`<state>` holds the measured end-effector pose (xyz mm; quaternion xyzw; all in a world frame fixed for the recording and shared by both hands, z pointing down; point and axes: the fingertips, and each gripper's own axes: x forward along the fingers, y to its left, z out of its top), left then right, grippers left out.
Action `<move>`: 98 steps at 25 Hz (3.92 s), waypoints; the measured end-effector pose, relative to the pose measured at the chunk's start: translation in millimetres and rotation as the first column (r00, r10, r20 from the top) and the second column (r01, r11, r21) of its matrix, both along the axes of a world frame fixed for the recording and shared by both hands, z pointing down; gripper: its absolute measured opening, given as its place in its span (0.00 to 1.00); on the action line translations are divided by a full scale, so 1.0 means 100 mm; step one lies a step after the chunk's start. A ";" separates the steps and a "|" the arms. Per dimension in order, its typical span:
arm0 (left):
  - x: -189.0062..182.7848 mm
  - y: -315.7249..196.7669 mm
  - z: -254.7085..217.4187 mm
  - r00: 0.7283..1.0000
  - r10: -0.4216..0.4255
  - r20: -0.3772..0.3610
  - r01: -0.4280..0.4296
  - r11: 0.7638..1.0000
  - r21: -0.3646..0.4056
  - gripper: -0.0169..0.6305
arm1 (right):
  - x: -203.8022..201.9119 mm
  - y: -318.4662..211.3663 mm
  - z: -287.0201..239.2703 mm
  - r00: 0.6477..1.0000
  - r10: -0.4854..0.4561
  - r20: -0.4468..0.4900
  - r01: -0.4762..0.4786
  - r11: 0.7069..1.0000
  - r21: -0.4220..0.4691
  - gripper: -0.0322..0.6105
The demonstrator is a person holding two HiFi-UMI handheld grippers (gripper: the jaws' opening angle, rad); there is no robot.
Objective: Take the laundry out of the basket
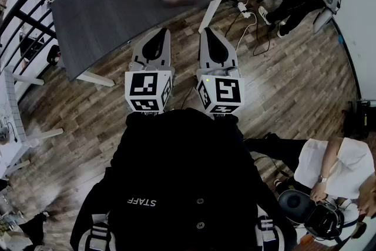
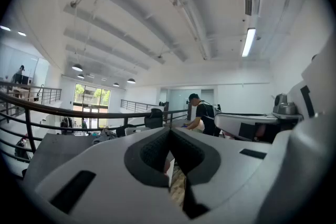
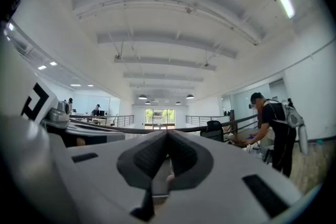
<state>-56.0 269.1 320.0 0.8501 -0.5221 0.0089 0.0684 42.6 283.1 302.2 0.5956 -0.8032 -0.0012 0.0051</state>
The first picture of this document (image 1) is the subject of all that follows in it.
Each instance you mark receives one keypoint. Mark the white tiled table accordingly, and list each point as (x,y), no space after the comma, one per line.
(10,91)

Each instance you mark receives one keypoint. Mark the black head-mounted camera rig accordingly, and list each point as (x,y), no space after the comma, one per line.
(296,202)

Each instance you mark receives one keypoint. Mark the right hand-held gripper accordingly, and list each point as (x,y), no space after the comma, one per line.
(226,91)

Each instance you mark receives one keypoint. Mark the black bag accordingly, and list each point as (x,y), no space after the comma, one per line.
(359,117)

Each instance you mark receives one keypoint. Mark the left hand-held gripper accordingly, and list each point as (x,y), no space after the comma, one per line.
(147,88)

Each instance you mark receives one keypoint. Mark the white table leg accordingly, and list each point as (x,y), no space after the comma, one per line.
(97,79)
(210,16)

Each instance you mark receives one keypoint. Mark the person's left forearm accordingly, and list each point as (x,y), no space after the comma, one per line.
(141,119)

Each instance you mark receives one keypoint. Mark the person's black jacket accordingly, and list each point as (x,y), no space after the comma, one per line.
(182,161)

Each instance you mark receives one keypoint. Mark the white power strip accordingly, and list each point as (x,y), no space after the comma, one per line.
(245,8)

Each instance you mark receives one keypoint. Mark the person's right forearm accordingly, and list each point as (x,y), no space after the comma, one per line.
(226,120)

